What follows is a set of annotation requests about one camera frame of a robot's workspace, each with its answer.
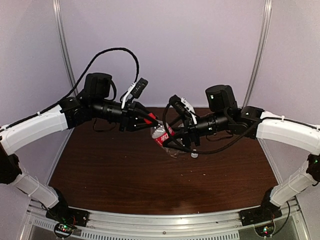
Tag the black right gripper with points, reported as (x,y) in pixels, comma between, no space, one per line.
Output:
(189,128)

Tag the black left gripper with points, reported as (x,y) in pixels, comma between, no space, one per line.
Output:
(129,116)

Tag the small cola bottle red cap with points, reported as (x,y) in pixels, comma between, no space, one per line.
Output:
(159,135)

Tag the white bottle cap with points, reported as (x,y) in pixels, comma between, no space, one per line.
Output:
(194,154)

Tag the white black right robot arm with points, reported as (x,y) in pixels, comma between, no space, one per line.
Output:
(250,122)

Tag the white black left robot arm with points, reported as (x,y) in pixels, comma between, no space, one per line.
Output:
(91,103)

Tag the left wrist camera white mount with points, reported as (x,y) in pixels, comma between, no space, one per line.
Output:
(134,91)

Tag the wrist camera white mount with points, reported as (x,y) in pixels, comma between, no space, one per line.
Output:
(183,107)
(134,91)

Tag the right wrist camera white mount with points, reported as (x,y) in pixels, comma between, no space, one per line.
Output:
(183,107)

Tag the aluminium front frame rail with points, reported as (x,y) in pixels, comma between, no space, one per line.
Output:
(223,225)

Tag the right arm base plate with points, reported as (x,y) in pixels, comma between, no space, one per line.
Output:
(262,219)

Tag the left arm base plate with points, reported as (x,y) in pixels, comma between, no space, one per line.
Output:
(70,224)

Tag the aluminium left corner post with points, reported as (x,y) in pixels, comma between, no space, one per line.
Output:
(64,49)

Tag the aluminium corner post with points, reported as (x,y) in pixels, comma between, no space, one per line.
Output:
(264,31)
(64,49)

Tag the aluminium right corner post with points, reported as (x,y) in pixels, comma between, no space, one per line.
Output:
(264,31)

